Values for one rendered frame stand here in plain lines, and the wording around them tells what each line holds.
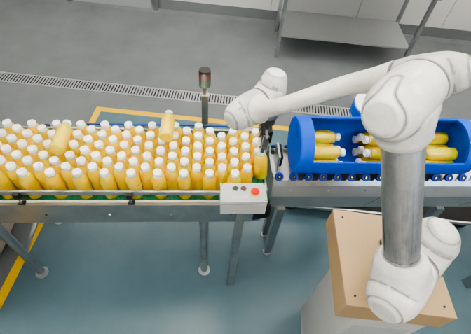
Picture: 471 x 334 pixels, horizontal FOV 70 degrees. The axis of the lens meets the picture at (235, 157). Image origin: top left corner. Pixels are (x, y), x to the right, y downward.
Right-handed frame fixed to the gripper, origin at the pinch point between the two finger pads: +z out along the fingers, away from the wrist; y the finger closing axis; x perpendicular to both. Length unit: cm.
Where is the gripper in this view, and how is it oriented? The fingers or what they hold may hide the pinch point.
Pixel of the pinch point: (261, 147)
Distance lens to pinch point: 153.0
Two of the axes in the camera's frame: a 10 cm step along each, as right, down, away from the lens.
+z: -0.7, 6.4, 7.7
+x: -10.0, -0.2, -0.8
